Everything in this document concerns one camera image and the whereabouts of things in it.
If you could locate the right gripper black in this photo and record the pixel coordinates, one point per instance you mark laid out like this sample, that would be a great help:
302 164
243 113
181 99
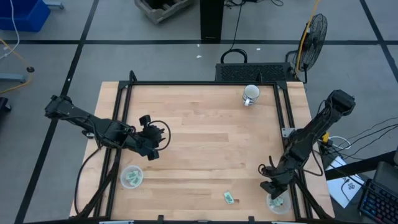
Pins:
278 180

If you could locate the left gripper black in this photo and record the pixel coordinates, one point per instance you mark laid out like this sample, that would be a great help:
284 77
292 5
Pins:
144 141

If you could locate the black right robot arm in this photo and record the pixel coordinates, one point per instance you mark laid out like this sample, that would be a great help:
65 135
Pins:
314 127

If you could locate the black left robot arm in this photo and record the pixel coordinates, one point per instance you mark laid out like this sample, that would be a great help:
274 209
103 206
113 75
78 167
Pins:
102 130

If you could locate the clear plastic bowl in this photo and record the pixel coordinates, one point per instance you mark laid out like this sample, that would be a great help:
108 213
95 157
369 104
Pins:
281 211
124 184

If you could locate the black table edge clamp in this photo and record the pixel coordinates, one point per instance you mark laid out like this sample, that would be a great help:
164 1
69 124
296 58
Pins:
160 218
251 219

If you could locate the grey metal mounting plate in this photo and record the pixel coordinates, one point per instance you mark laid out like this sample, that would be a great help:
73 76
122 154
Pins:
286 132

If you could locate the white paper sheet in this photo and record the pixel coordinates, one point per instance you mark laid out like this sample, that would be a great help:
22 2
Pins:
339 186

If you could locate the yellow plug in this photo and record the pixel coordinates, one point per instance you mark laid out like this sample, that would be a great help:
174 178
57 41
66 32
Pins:
325 137

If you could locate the black stand beam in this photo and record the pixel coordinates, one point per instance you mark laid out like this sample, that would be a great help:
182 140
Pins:
357 166

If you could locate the blue white patterned mug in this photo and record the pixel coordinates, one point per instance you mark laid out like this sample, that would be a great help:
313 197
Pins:
251 95

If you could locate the backlit black keyboard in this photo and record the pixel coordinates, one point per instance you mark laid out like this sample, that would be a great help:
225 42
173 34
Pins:
377 202

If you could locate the black perforated computer case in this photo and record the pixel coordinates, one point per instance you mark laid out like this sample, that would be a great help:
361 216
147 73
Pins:
248 72

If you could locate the dark grey flat device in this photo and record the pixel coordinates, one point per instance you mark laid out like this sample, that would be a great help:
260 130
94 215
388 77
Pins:
387 174

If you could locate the grey moulded crate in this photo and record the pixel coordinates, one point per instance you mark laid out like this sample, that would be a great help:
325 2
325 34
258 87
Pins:
161 9

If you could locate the black upright column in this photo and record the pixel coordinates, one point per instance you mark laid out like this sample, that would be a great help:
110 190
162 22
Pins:
211 18

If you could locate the small black floor disc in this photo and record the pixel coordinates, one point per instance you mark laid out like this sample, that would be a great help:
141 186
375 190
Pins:
30 69

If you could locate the black floor fan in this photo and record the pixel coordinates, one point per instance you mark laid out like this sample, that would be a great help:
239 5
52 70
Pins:
317 43

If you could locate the black object at floor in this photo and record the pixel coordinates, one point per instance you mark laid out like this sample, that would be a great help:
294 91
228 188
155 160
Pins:
4 104

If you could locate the grey metal cart leg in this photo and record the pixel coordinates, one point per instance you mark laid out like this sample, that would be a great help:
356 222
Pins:
54 4
12 77

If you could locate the blue plastic bin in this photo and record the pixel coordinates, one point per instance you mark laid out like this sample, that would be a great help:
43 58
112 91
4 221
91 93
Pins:
21 14

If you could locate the black aluminium table frame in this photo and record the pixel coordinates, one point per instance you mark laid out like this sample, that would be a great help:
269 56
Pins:
199 83

